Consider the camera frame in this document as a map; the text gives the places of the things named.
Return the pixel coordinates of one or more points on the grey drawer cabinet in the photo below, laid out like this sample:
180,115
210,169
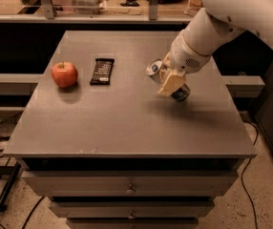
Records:
126,126

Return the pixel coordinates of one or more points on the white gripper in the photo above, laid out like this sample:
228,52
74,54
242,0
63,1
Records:
184,57

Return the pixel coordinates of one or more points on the red apple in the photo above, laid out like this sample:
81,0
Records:
64,74

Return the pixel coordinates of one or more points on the clear plastic container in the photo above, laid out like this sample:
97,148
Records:
90,7

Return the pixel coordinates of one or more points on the top drawer with knob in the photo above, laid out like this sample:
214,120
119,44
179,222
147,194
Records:
131,184

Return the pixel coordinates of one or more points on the red bull can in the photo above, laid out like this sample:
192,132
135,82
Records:
171,82

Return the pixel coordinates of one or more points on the drawer with knob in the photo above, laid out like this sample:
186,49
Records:
131,184
132,209

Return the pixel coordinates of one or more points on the dark chocolate bar wrapper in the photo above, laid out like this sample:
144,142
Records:
102,71

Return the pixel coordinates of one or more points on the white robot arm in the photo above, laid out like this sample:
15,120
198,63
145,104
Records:
216,23

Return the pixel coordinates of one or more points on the colourful snack bag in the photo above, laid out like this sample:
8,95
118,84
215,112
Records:
193,6

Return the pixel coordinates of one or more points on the black metal stand leg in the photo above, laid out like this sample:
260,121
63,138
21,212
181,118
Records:
11,173

